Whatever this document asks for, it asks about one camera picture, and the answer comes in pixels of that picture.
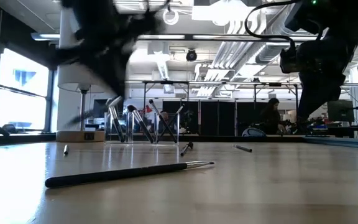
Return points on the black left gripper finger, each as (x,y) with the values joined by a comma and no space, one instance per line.
(113,83)
(122,87)

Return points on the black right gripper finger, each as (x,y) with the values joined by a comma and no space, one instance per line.
(323,101)
(304,105)

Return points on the black aluminium table frame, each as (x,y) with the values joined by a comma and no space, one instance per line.
(244,138)

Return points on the large window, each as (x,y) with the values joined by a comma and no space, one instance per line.
(20,105)

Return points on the long ceiling light bar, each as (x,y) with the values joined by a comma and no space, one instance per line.
(228,37)

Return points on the silver ventilation duct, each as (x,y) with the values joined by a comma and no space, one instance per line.
(269,53)

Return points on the long thin black makeup brush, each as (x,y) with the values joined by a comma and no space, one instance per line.
(120,174)

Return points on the white domed device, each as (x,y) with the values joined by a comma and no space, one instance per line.
(253,132)

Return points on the black round ceiling camera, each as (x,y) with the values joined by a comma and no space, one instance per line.
(191,55)

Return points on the black partition panels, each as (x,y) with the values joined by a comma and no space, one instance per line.
(216,118)

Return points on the small angled black brush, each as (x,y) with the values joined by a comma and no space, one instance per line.
(186,149)

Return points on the clear acrylic brush organizer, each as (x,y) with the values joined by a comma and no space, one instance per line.
(128,129)

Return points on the person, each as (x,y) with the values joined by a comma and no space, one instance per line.
(165,116)
(272,119)

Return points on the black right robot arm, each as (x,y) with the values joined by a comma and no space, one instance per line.
(337,15)

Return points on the dark-headed makeup brush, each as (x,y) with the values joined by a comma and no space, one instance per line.
(140,123)

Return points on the grey eyeliner pencil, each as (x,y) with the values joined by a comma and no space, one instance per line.
(66,150)
(242,148)

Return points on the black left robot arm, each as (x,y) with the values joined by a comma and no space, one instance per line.
(89,12)

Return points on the black metal workstation frame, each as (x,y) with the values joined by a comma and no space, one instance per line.
(166,82)

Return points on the white-shade wooden-base table lamp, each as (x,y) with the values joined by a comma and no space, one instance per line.
(73,77)

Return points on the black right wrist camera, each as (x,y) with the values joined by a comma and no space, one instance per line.
(289,60)

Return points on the black computer monitor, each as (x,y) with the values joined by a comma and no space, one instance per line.
(99,109)
(340,110)

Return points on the cluttered black workbench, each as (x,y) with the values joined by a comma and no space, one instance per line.
(337,131)

